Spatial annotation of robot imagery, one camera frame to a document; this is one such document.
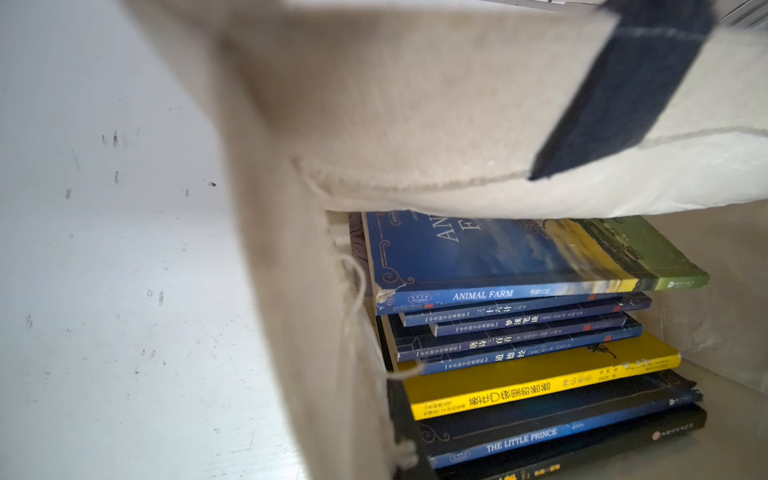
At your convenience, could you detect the Animal Farm blue book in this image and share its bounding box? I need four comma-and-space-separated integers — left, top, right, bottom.
362, 211, 709, 314

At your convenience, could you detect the cream canvas tote bag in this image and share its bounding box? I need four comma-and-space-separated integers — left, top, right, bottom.
125, 1, 767, 479

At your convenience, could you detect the dark blue thin book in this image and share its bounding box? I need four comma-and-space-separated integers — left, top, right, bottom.
396, 294, 620, 327
380, 312, 631, 362
429, 293, 652, 337
416, 316, 644, 375

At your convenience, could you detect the yellow spine book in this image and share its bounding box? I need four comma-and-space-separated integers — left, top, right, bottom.
404, 333, 682, 420

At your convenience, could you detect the The Little Prince book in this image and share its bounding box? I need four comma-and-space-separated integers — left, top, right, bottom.
418, 370, 703, 469

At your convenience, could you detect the black book yellow lettering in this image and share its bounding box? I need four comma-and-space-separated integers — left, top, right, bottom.
436, 404, 708, 479

